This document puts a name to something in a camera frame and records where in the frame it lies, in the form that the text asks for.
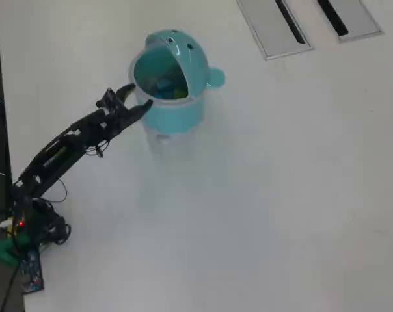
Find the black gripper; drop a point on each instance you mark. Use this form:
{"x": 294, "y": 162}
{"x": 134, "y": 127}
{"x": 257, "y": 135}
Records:
{"x": 116, "y": 120}

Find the blue cube block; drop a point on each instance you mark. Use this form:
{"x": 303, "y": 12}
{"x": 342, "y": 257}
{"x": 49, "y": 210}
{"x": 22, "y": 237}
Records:
{"x": 164, "y": 87}

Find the green cube block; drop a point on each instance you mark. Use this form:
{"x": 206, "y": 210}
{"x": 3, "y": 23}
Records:
{"x": 181, "y": 94}

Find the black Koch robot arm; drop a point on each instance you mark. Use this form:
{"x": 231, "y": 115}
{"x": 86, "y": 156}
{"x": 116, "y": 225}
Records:
{"x": 56, "y": 152}

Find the teal bin with dome lid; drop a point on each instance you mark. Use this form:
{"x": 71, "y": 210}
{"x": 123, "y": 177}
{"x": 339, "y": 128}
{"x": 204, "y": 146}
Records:
{"x": 177, "y": 113}

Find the controller board with red LED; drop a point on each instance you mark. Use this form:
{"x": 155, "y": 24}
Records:
{"x": 21, "y": 223}

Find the yellow small part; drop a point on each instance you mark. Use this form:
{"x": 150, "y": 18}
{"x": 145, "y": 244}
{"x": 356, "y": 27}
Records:
{"x": 11, "y": 231}

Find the blue circuit board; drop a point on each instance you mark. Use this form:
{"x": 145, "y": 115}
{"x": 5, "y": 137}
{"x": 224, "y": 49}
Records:
{"x": 32, "y": 273}

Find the green table clamp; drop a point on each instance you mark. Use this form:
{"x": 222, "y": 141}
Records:
{"x": 1, "y": 252}

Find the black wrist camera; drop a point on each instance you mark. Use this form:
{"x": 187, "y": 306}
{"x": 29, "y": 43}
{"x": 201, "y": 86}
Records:
{"x": 108, "y": 97}

